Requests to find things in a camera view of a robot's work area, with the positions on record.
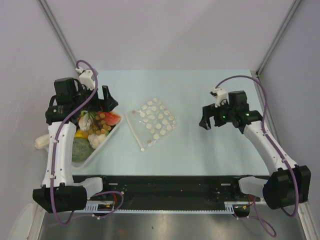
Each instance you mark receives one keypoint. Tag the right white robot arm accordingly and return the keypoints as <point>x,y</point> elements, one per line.
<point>288,183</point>

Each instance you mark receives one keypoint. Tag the brown longan bunch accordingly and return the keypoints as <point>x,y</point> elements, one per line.
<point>97,128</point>

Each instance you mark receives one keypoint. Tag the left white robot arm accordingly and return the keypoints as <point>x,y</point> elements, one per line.
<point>58,192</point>

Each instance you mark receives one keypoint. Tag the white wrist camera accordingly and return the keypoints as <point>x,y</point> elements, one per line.
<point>86,77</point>
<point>220,96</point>

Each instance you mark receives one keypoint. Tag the yellow pepper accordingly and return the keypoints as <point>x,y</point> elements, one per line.
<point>81,134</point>

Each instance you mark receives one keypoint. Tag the red watermelon slice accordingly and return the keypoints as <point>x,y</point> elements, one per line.
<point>108,118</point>

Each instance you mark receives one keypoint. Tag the green broccoli head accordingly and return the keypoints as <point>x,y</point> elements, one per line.
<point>81,150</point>

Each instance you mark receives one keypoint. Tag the white cauliflower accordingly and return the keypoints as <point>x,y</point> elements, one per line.
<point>95,140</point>

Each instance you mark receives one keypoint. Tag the white daikon radish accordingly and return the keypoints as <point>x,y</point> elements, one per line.
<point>42,142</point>

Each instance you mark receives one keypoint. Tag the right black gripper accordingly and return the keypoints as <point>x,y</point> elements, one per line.
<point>210,110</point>

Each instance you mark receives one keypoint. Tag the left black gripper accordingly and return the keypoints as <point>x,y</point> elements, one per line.
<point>107,104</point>

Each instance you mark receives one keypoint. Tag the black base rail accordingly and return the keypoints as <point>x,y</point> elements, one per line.
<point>172,193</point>

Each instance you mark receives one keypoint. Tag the white green bok choy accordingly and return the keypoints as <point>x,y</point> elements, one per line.
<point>85,121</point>

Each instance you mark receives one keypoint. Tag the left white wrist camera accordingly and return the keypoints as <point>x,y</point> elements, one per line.
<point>86,77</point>

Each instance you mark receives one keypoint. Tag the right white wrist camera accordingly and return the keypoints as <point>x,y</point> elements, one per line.
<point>220,96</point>

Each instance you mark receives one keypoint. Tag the polka dot zip bag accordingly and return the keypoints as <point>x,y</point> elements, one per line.
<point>150,122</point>

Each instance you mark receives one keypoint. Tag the white plastic food tray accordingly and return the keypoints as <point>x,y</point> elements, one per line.
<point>64,138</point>

